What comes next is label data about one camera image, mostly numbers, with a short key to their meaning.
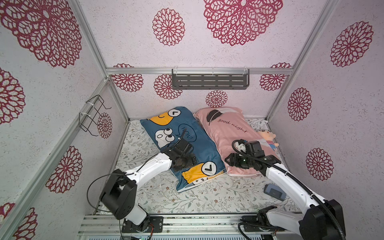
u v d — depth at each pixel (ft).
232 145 2.25
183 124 3.48
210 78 3.11
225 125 3.19
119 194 1.40
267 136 3.28
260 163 1.91
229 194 2.75
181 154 2.16
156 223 2.45
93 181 1.40
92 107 2.55
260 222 2.19
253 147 2.09
